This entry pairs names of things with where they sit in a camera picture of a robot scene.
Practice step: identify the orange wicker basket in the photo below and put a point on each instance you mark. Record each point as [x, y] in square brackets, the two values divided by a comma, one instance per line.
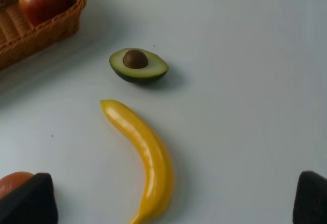
[20, 39]

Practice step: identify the yellow banana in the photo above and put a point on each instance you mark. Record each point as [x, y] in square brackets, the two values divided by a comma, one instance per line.
[159, 172]

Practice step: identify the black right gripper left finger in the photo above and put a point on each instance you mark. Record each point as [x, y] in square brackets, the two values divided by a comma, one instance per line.
[32, 202]

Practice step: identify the red apple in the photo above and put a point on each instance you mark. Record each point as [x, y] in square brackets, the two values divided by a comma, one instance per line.
[39, 11]

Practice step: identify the orange tomato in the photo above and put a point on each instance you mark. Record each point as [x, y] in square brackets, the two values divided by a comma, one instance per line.
[12, 181]

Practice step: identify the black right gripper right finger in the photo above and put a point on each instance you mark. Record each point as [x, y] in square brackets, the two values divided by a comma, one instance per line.
[310, 200]

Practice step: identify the halved avocado with pit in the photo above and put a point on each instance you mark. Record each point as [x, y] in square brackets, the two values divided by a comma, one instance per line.
[138, 65]

